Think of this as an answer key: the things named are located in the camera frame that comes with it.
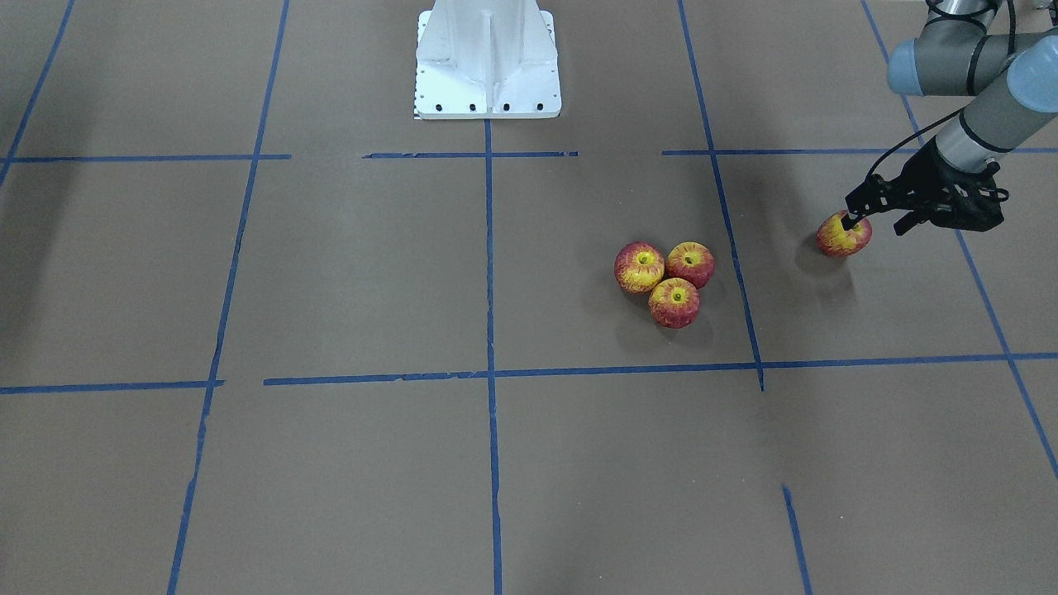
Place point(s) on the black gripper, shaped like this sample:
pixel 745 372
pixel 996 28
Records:
pixel 924 175

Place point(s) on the red yellow lone apple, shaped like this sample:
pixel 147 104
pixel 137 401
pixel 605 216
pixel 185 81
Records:
pixel 834 240

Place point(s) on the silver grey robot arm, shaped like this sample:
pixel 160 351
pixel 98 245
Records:
pixel 1010 81

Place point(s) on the red yellow apple back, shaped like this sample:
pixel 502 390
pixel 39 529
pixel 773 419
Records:
pixel 692 262

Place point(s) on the red yellow apple front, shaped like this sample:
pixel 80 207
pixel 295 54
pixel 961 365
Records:
pixel 674 303

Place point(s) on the brown paper table cover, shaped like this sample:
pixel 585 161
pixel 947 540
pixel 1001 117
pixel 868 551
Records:
pixel 264 332

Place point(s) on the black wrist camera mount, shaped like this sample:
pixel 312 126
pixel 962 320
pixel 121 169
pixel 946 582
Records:
pixel 954 207

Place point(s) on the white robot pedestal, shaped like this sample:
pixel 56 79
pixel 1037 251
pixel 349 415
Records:
pixel 486 59

